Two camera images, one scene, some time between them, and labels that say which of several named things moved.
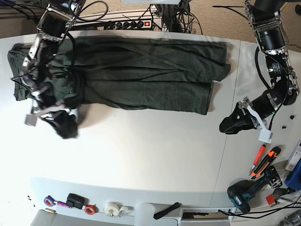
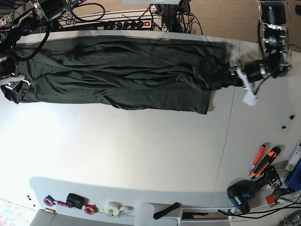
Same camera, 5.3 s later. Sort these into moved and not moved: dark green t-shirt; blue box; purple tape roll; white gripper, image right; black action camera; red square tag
Moved: dark green t-shirt; white gripper, image right
Not moved: purple tape roll; red square tag; blue box; black action camera
